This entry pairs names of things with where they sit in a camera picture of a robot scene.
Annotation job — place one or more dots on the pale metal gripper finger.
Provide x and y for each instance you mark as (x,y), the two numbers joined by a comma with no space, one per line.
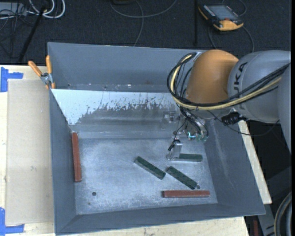
(176,150)
(170,117)

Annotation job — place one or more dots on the dark green flat block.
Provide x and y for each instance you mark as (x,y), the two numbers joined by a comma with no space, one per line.
(190,157)
(182,177)
(150,167)

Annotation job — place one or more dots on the red-brown flat block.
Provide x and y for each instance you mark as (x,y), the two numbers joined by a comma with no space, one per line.
(186,193)
(76,156)

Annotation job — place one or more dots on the grey metal bin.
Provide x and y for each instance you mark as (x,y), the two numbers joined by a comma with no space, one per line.
(127,156)

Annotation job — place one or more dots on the pale wood flat board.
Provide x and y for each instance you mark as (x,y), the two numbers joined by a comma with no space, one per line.
(29,151)

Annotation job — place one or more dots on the black cylinder on white bracket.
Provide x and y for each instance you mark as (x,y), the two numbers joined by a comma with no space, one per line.
(230,119)

